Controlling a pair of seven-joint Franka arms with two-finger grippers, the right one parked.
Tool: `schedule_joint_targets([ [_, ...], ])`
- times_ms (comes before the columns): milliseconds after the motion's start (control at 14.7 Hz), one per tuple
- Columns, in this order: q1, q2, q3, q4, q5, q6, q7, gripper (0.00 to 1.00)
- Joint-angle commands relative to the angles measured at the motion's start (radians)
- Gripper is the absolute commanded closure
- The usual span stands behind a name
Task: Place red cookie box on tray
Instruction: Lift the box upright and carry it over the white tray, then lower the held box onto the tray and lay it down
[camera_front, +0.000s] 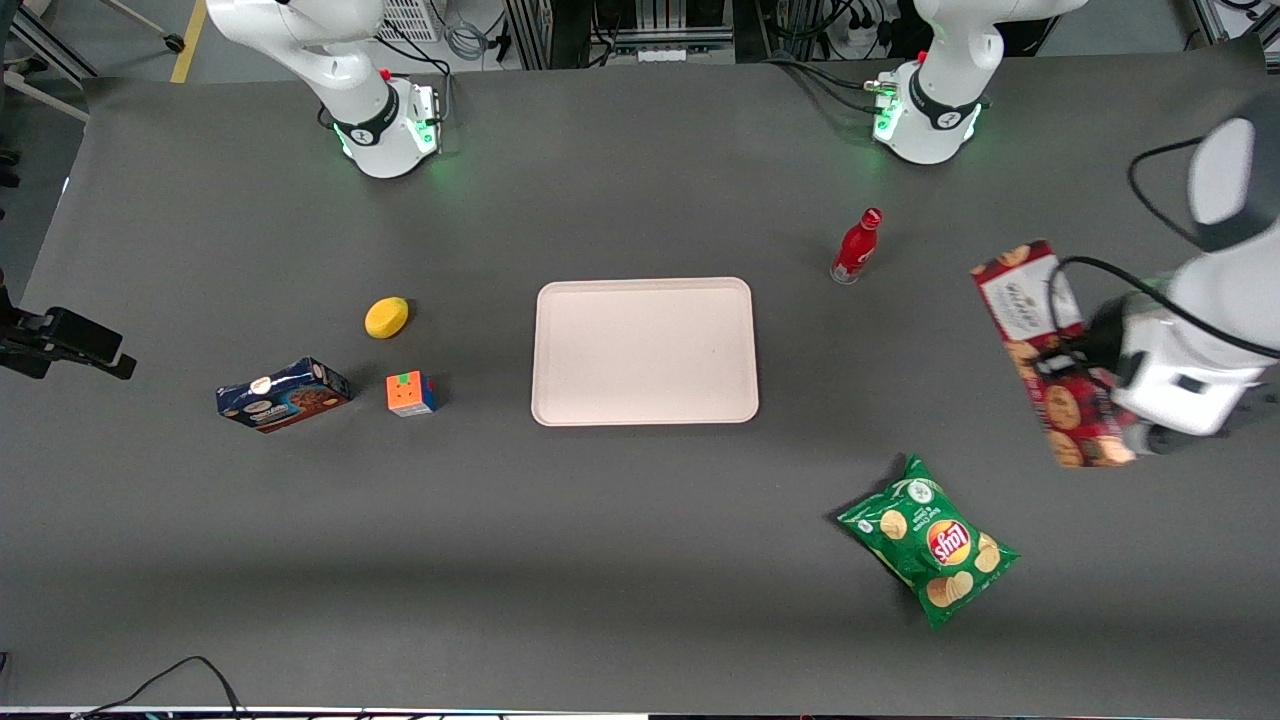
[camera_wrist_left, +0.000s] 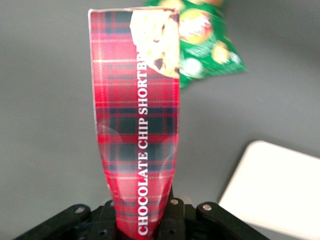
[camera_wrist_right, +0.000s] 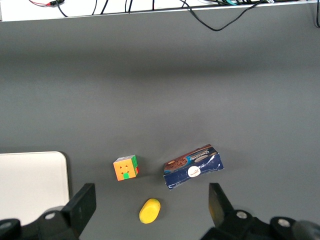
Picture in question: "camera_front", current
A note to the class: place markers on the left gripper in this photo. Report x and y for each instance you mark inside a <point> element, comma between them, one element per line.
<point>1103,340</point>

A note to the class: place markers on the red cookie box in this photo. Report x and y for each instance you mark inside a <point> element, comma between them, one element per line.
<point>1025,300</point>

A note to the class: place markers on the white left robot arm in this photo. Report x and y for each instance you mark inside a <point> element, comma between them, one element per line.
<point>930,110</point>

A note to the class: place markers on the blue cookie box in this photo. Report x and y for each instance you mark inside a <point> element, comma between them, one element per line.
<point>285,396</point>

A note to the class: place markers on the beige plastic tray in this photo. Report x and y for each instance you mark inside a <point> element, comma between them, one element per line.
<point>640,350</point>

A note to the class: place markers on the white perforated box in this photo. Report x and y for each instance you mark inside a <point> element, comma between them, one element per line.
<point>408,18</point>

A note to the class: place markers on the red drink bottle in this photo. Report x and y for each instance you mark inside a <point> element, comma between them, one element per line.
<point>855,250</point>

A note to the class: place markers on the green chips bag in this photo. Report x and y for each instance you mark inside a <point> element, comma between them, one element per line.
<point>930,545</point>

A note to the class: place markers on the yellow lemon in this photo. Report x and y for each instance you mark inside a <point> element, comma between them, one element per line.
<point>386,317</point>

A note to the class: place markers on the colourful puzzle cube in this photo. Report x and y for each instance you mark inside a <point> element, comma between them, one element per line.
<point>410,393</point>

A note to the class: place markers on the white power strip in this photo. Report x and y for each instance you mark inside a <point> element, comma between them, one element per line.
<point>664,54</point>

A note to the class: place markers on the black equipment rack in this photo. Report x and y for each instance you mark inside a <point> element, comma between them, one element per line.
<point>620,25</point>

